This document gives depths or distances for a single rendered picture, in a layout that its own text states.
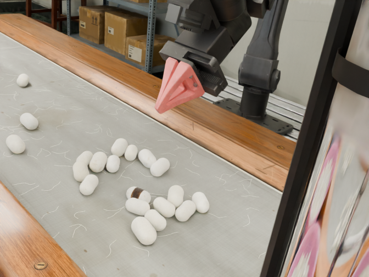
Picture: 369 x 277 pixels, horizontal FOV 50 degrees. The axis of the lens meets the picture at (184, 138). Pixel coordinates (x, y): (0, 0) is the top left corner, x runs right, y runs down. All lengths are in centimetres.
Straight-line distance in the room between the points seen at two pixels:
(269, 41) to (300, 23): 180
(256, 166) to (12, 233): 35
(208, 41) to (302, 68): 213
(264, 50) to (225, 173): 37
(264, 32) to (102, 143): 44
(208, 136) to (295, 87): 210
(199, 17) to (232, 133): 20
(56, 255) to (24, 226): 6
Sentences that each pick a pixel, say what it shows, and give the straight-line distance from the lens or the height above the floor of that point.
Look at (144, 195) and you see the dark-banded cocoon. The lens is 49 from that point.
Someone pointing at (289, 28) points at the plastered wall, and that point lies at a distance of 271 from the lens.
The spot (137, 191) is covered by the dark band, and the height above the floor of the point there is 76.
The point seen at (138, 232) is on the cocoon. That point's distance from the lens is 44.
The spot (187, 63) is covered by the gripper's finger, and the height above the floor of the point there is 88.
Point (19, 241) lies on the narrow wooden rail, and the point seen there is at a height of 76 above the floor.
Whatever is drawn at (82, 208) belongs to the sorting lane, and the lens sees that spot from 50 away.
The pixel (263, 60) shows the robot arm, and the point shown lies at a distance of 88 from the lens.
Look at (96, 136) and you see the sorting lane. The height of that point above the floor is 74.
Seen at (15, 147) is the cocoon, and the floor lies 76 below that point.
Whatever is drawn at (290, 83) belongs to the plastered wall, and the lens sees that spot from 275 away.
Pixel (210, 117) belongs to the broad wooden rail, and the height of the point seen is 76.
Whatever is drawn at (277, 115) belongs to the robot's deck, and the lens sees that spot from 102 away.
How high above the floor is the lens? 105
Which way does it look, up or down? 27 degrees down
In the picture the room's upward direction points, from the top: 7 degrees clockwise
